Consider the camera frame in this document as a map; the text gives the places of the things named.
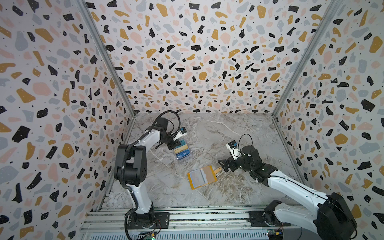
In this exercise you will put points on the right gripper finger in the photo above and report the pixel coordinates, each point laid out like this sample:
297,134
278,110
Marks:
223,162
225,167

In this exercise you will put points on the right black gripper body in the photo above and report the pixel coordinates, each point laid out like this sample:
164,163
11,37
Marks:
233,163

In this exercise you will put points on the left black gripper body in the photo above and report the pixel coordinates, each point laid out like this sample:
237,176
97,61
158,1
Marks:
170,142

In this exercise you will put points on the yellow leather card holder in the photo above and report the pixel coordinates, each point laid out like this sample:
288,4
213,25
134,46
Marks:
203,176

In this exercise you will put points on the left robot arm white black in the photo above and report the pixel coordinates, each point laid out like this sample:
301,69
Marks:
131,165

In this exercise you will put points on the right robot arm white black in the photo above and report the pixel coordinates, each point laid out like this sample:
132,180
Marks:
328,216

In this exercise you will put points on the gold card in stand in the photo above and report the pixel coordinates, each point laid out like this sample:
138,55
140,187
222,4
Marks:
181,148

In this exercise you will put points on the blue VIP card in stand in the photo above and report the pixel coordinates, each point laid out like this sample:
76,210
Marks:
183,154

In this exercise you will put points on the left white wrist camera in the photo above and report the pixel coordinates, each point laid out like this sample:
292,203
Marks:
182,132

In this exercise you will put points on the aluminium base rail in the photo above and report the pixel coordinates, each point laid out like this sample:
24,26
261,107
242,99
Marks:
199,218

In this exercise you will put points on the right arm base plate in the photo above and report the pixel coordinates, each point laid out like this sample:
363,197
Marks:
261,219

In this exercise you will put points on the white perforated cable duct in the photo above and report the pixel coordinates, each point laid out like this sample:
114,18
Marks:
214,235

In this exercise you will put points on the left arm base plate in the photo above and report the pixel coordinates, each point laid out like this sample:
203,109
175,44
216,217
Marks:
148,221

